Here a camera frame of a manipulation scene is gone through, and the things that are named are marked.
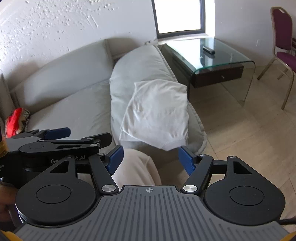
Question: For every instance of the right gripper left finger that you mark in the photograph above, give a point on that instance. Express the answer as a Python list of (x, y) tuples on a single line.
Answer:
[(58, 197)]

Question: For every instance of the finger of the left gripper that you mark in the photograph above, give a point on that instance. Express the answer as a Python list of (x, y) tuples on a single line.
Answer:
[(103, 139), (53, 134)]

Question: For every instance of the window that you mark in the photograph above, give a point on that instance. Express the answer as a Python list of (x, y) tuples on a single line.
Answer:
[(179, 18)]

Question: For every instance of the beige trouser leg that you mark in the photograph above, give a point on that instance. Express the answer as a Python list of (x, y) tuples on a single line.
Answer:
[(136, 169)]

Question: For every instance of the black remote control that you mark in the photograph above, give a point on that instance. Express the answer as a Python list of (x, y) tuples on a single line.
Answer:
[(208, 50)]

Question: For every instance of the white t-shirt with script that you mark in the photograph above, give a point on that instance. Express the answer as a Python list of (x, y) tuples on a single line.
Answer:
[(157, 115)]

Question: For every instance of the purple banquet chair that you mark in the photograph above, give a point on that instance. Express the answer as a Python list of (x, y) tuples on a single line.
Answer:
[(283, 46)]

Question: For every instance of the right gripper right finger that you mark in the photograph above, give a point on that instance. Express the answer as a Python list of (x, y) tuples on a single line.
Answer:
[(231, 189)]

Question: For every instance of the beige throw pillow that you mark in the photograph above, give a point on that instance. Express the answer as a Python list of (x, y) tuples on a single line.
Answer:
[(6, 103)]

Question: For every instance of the red and patterned clothes pile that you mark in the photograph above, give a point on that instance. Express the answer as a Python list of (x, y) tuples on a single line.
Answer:
[(17, 122)]

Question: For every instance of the grey sofa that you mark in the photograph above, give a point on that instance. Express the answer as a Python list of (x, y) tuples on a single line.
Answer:
[(72, 91)]

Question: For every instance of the glass side table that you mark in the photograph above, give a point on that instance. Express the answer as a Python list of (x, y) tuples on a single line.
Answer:
[(195, 68)]

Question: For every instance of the light grey cushion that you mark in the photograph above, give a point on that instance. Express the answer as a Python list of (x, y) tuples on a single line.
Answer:
[(145, 63)]

